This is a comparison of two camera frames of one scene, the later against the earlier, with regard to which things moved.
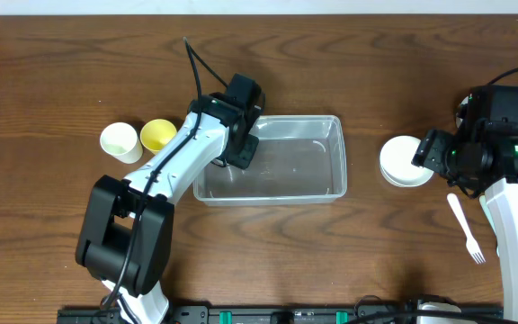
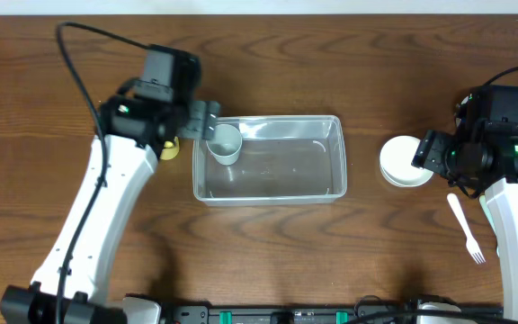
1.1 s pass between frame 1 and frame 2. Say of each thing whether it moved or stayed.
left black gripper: moved
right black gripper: stayed
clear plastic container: stayed
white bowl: stayed
